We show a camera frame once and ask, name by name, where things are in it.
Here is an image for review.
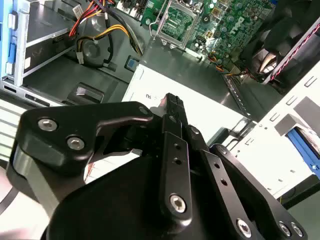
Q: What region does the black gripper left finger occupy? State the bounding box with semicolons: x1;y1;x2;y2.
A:
6;92;194;225

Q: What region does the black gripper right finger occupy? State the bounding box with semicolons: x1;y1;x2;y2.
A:
174;94;309;240

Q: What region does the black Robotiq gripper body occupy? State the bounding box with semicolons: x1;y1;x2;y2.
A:
46;152;238;240

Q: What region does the hard disk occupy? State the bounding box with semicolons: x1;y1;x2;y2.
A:
286;126;320;180

